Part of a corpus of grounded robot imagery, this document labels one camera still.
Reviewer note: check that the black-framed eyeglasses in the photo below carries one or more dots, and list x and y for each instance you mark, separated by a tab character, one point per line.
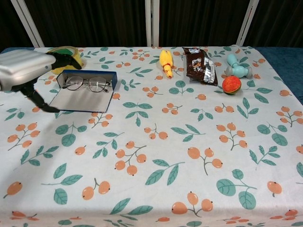
95	85

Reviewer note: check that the floral print tablecloth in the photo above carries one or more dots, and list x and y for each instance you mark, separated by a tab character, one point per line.
165	146

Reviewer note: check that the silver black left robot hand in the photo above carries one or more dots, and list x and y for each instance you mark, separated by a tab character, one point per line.
23	68

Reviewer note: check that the blue glasses case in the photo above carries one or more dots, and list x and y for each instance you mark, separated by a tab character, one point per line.
85	100

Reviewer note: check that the yellow clear tape roll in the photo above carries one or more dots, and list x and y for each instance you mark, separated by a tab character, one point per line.
71	50

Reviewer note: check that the black curtain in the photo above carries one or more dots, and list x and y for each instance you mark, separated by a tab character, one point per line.
94	21

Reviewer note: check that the brown snack bag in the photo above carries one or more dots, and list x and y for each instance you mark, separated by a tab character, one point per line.
200	66

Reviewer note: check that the white frame post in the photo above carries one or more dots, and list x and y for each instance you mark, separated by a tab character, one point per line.
152	23
245	23
28	23

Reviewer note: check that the orange red ball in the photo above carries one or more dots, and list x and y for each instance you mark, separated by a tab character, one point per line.
231	85

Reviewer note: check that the teal plastic toy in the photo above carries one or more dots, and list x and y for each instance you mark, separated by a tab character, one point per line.
237	69

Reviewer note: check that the yellow rubber chicken toy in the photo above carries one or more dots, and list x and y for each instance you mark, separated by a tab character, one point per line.
166	62

